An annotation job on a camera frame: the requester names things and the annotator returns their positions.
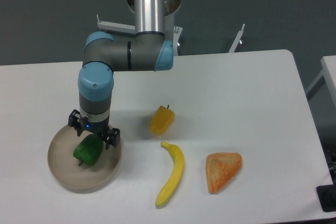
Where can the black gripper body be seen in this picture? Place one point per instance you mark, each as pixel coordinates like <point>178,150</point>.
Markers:
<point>100,129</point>

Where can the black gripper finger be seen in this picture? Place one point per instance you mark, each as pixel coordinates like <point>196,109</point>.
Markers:
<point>112,137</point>
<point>74,121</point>

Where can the green toy bell pepper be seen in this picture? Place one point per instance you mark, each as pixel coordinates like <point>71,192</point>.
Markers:
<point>89,150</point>

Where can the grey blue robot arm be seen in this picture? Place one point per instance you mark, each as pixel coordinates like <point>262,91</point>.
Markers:
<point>150,51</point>

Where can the beige round plate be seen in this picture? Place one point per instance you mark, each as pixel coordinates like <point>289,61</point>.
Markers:
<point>71,172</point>

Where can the yellow toy bell pepper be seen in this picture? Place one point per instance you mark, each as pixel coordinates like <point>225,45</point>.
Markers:
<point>161,120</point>

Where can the yellow toy banana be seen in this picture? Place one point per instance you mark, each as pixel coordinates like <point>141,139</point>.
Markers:
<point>169,188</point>

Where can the orange triangular toy bread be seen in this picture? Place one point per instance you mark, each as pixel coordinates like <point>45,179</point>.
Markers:
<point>220,168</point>

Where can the black device at edge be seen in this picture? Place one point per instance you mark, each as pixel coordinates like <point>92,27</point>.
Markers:
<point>326,195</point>

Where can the white side table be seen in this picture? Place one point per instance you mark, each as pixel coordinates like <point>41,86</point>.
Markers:
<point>325,76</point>

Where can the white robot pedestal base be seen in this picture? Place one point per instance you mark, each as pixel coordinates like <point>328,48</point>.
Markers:
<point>172,31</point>

